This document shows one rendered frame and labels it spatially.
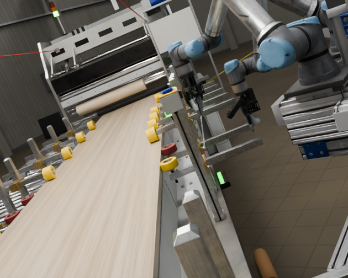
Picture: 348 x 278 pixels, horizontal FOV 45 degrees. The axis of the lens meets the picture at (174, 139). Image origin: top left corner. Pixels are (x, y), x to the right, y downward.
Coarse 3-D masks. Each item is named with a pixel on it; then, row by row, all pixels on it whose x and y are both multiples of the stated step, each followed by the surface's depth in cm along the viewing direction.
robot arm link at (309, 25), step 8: (288, 24) 150; (296, 24) 148; (304, 24) 147; (312, 24) 147; (320, 24) 149; (304, 32) 145; (312, 32) 147; (320, 32) 149; (312, 40) 146; (320, 40) 149; (312, 48) 148; (320, 48) 149; (304, 56) 151
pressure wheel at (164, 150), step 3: (168, 144) 211; (171, 144) 209; (174, 144) 207; (162, 147) 210; (165, 147) 209; (168, 147) 205; (171, 147) 205; (174, 147) 206; (162, 150) 206; (165, 150) 205; (168, 150) 204; (171, 150) 205; (174, 150) 205; (162, 153) 207; (165, 153) 205; (168, 153) 205; (171, 153) 205
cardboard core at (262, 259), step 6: (258, 252) 241; (264, 252) 240; (258, 258) 236; (264, 258) 233; (258, 264) 232; (264, 264) 228; (270, 264) 228; (264, 270) 223; (270, 270) 221; (264, 276) 219; (270, 276) 216; (276, 276) 217
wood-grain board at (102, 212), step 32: (96, 128) 383; (128, 128) 312; (96, 160) 249; (128, 160) 216; (160, 160) 192; (64, 192) 207; (96, 192) 184; (128, 192) 166; (160, 192) 157; (32, 224) 176; (64, 224) 159; (96, 224) 146; (128, 224) 134; (0, 256) 154; (32, 256) 141; (64, 256) 130; (96, 256) 121; (128, 256) 113
